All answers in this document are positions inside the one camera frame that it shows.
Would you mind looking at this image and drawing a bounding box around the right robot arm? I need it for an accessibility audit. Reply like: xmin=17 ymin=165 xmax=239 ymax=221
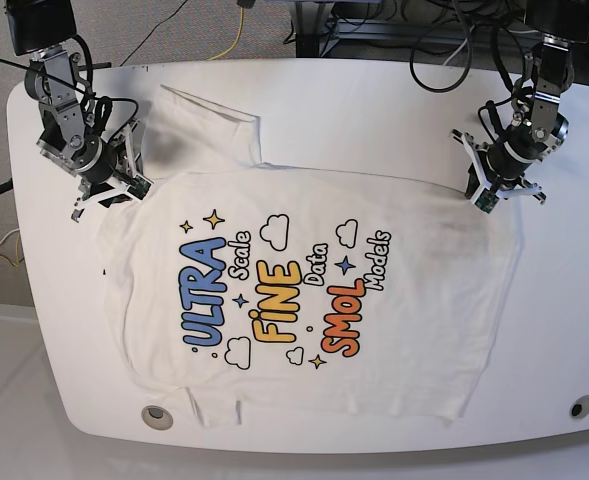
xmin=5 ymin=1 xmax=152 ymax=221

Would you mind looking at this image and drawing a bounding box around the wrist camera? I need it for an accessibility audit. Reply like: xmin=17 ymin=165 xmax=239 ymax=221
xmin=473 ymin=189 xmax=500 ymax=214
xmin=127 ymin=175 xmax=153 ymax=201

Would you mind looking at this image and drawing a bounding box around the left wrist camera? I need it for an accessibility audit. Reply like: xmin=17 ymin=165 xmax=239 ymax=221
xmin=473 ymin=189 xmax=500 ymax=214

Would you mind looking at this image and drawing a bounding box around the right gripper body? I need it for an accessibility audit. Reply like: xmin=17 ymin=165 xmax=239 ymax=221
xmin=71 ymin=119 xmax=144 ymax=221

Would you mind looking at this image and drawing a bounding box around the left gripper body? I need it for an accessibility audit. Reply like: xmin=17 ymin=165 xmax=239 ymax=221
xmin=451 ymin=128 xmax=547 ymax=205

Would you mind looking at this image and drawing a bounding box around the left table cable grommet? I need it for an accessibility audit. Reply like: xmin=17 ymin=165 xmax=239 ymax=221
xmin=141 ymin=405 xmax=173 ymax=431

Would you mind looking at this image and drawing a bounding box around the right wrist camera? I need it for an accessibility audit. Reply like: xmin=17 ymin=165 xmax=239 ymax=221
xmin=127 ymin=175 xmax=153 ymax=201

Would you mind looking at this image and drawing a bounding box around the white printed T-shirt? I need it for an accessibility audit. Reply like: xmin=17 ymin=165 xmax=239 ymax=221
xmin=98 ymin=86 xmax=521 ymax=427

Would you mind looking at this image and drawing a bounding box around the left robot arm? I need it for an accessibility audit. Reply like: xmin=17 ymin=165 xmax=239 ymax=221
xmin=451 ymin=1 xmax=589 ymax=213

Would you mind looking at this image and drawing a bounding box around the table cable grommet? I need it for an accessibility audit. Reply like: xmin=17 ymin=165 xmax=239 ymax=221
xmin=570 ymin=395 xmax=589 ymax=419
xmin=141 ymin=405 xmax=173 ymax=431

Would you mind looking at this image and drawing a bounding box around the right table cable grommet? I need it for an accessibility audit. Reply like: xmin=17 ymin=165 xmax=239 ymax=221
xmin=570 ymin=395 xmax=589 ymax=419

